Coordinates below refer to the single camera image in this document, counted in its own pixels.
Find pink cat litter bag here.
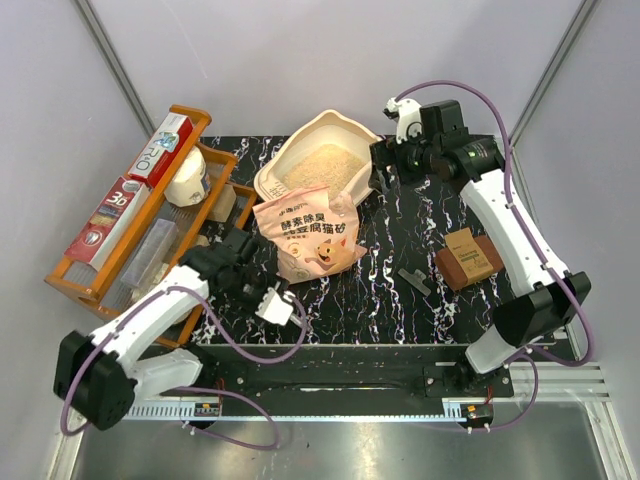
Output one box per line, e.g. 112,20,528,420
253,184,366,284

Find orange wooden shelf rack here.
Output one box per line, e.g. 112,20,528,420
44,104,257,323

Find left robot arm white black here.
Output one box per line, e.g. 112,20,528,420
53,229,294,434

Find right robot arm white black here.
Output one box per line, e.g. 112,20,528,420
369,99,591,396

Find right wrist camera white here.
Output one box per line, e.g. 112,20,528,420
383,98,423,145

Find grey bag clip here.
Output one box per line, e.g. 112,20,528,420
398,268,431,297

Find tan sponge block in rack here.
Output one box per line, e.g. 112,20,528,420
207,184,237,223

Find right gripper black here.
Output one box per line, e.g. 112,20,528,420
369,124,441,195

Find clear plastic box in rack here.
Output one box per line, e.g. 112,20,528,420
121,219,177,289

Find red white RiO toothpaste box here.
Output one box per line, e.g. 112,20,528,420
127,112,193,189

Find red 3D toothpaste box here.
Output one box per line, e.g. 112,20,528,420
64,177,150,271

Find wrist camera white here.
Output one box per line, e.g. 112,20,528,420
255,287,303,327
383,98,423,145

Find cream plastic litter box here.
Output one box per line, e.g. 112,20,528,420
253,109,382,205

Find grey metal scoop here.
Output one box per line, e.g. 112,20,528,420
289,313,314,335

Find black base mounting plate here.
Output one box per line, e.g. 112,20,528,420
189,343,514,400

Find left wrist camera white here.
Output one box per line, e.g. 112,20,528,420
255,287,303,327

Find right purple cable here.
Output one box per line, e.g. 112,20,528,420
397,81,596,434

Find white plastic bottle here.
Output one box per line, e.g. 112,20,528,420
164,147,210,207

